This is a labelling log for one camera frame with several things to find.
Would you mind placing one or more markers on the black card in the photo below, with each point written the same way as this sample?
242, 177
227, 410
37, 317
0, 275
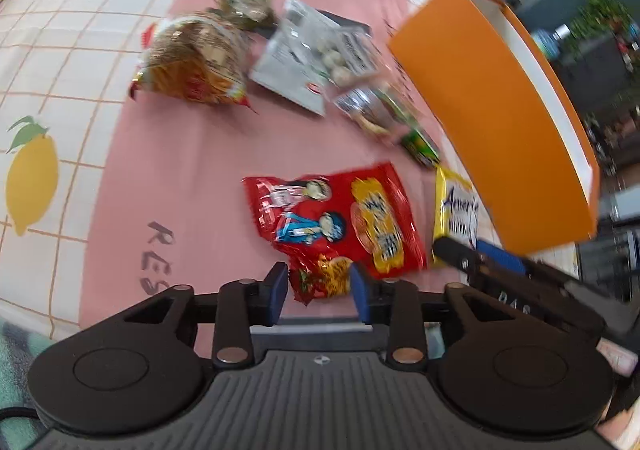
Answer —
347, 23

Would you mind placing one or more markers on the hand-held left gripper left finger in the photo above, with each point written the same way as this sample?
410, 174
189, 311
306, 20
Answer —
277, 292

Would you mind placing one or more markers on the orange cardboard box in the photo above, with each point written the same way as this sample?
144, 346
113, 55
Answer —
480, 95

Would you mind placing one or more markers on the clear bag of green candies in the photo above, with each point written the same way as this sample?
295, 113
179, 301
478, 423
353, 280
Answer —
245, 0

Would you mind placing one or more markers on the small red snack packet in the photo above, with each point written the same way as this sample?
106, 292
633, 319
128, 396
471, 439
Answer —
325, 277

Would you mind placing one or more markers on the white snack packet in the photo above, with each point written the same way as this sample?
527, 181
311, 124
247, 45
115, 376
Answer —
300, 55

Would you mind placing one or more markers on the green snack packet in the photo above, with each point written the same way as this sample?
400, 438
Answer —
420, 148

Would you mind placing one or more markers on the teal cloth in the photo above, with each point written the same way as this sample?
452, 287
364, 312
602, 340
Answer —
17, 355

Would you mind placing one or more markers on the blue water bottle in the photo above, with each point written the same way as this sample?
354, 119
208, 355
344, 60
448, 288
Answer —
550, 43

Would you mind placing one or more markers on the dark cabinet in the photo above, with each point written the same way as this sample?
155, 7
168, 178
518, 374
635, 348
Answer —
595, 75

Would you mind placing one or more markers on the green ivy plant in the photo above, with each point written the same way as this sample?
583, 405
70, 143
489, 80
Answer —
600, 13

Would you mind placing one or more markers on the yellow snack packet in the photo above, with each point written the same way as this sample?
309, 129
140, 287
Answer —
455, 210

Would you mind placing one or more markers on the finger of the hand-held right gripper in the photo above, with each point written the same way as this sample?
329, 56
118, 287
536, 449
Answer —
455, 252
500, 257

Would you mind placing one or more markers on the pink table mat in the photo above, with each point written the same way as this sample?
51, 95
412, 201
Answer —
175, 155

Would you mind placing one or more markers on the clear nut snack packet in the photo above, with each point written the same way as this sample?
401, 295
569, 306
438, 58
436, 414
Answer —
372, 108

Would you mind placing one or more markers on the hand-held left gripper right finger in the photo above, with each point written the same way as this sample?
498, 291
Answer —
360, 295

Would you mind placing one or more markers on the large clear noodle snack bag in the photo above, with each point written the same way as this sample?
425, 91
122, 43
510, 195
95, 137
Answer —
195, 60

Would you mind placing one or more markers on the large red cartoon snack bag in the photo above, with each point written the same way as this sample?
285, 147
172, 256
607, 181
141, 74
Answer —
340, 210

